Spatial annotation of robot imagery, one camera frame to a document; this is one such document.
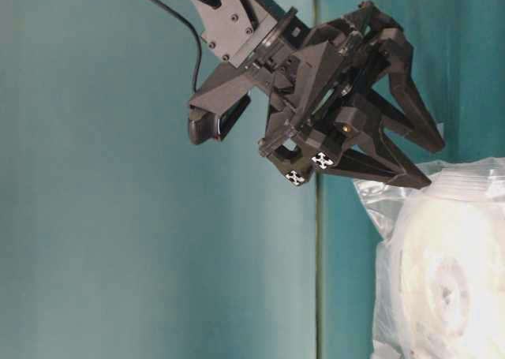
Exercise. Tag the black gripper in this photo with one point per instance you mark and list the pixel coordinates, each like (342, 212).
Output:
(333, 99)

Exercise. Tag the clear plastic zip bag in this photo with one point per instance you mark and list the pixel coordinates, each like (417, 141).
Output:
(383, 204)

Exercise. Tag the white component reel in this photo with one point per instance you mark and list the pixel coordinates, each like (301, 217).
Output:
(449, 286)

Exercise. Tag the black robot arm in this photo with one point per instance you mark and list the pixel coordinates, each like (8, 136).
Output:
(246, 33)

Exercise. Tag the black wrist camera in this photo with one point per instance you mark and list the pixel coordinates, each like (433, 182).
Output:
(219, 103)

